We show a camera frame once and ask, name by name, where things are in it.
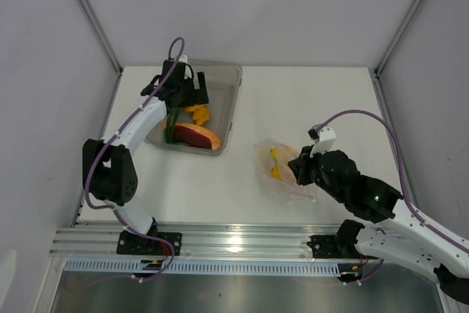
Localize red yellow mango slice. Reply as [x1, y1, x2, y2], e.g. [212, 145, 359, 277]
[172, 122, 222, 150]

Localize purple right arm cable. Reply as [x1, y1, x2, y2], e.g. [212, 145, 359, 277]
[318, 109, 469, 255]

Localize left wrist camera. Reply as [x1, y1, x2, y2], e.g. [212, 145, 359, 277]
[178, 54, 193, 79]

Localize corner aluminium post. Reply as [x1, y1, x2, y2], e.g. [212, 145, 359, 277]
[373, 0, 450, 79]
[54, 0, 124, 76]

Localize yellow chicken toy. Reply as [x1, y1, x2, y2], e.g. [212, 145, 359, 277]
[185, 105, 211, 126]

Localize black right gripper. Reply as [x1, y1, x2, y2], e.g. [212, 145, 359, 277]
[287, 144, 347, 204]

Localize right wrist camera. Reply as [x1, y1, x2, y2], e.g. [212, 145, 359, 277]
[308, 125, 336, 157]

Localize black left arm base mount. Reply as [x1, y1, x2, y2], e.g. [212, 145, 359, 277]
[117, 231, 182, 257]

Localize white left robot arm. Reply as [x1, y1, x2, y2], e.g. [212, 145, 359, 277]
[82, 55, 208, 254]

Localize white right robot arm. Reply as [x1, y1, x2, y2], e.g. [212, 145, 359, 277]
[288, 147, 468, 304]

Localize left corner aluminium post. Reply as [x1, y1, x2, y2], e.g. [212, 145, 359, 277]
[54, 0, 124, 76]

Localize clear zip top bag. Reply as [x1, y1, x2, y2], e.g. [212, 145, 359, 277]
[253, 139, 317, 203]

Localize aluminium table edge rail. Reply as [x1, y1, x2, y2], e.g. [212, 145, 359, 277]
[49, 222, 339, 261]

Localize orange yellow potato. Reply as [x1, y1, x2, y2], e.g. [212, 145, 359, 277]
[270, 166, 282, 181]

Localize right corner aluminium post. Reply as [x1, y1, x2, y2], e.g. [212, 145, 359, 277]
[373, 0, 450, 79]

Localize white slotted cable duct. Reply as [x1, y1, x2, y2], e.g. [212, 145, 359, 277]
[64, 257, 341, 277]

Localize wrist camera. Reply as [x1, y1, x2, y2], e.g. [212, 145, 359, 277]
[178, 54, 193, 79]
[308, 125, 336, 157]

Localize green onion stalks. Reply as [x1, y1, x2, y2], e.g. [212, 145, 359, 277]
[164, 108, 183, 144]

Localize clear plastic food bin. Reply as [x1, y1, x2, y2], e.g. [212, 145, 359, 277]
[145, 59, 243, 156]

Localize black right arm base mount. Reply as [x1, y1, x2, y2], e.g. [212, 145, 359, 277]
[306, 219, 365, 259]

